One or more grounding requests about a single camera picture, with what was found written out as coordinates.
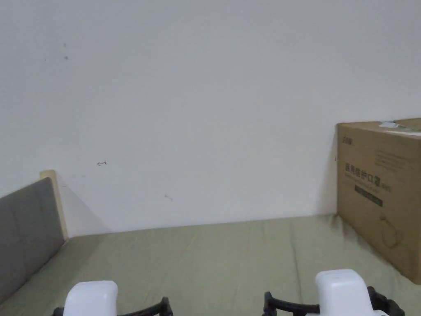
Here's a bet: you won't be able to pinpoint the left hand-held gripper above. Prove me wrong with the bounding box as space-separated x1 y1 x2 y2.
53 280 171 316

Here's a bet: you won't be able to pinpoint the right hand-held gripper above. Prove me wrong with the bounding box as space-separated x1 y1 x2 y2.
263 269 406 316

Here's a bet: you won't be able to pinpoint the bed with pale green sheet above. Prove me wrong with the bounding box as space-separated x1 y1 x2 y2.
0 213 421 316

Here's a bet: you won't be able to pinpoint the grey padded headboard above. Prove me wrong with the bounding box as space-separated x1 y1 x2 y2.
0 169 70 306

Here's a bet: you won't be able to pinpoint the brown cardboard carton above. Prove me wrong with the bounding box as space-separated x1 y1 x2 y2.
335 117 421 286

